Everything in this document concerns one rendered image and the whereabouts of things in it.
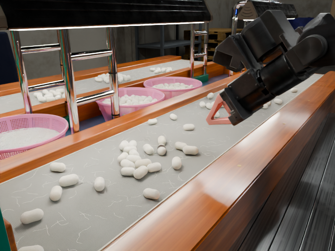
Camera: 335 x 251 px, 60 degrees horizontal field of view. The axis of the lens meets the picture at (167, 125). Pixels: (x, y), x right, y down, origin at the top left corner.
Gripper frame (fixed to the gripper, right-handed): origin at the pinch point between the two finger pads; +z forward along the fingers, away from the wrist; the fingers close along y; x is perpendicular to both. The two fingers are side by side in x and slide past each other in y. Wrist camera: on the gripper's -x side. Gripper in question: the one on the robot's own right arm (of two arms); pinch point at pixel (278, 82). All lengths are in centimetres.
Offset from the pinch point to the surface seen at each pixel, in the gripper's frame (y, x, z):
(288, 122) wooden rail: 9.3, 11.5, 0.7
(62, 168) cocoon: 64, -8, 26
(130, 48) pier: -220, -158, 227
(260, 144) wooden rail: 28.7, 10.8, 1.5
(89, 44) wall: -153, -169, 225
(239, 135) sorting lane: 21.2, 7.1, 9.7
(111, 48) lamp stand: 36, -33, 21
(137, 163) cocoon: 53, 0, 16
